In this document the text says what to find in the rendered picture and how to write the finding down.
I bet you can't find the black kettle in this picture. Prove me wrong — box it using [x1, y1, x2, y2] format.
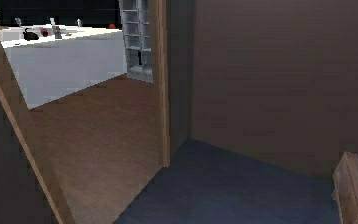
[22, 27, 40, 42]

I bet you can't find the brown room door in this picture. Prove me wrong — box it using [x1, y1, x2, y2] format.
[0, 59, 65, 224]

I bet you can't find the grey shelf unit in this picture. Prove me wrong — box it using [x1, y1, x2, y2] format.
[118, 0, 154, 83]

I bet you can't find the white kitchen counter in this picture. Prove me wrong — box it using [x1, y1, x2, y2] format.
[0, 25, 128, 110]

